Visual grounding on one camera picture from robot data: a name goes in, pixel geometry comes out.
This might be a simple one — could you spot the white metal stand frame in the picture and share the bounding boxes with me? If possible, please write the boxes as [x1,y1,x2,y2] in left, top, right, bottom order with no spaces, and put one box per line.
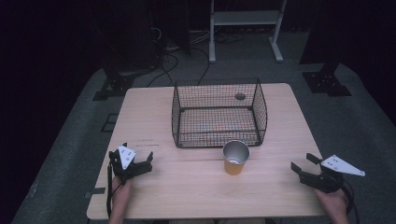
[208,0,288,64]

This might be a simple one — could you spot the black wire mesh basket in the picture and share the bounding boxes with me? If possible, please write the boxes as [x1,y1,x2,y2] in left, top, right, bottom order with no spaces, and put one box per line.
[171,77,269,149]

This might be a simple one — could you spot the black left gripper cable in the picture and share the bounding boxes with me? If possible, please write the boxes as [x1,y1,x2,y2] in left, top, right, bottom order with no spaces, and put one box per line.
[106,161,115,218]

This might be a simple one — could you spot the black stand base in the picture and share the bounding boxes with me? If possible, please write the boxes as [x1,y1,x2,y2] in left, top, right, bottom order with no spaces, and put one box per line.
[301,62,353,98]
[92,66,135,102]

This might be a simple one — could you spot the person's left hand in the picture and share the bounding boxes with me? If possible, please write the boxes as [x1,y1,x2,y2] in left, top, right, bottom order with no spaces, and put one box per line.
[111,175,134,214]

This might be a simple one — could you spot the person's right hand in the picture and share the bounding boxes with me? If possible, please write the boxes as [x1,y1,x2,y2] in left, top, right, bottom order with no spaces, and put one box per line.
[313,187,350,218]

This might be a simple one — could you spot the black tape strip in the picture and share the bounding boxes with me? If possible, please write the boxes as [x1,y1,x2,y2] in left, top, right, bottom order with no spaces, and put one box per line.
[84,187,107,199]

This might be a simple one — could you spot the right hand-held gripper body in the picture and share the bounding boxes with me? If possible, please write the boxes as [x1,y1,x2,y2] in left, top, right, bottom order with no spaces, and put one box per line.
[298,154,367,194]

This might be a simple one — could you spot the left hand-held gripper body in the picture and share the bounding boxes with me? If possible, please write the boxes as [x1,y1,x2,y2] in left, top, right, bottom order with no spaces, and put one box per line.
[108,145,154,185]

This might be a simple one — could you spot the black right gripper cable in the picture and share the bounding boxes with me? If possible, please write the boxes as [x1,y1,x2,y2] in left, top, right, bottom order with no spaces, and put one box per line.
[341,180,360,224]

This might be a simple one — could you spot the orange cup with silver inside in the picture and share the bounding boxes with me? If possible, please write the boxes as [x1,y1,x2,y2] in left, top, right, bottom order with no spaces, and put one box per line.
[221,139,251,176]

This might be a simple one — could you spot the black floor cables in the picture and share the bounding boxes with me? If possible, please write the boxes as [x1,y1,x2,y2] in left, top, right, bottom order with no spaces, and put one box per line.
[145,26,247,89]

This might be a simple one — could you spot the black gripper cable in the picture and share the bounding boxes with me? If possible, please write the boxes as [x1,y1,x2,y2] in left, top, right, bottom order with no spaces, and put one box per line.
[106,161,115,218]
[341,180,360,224]

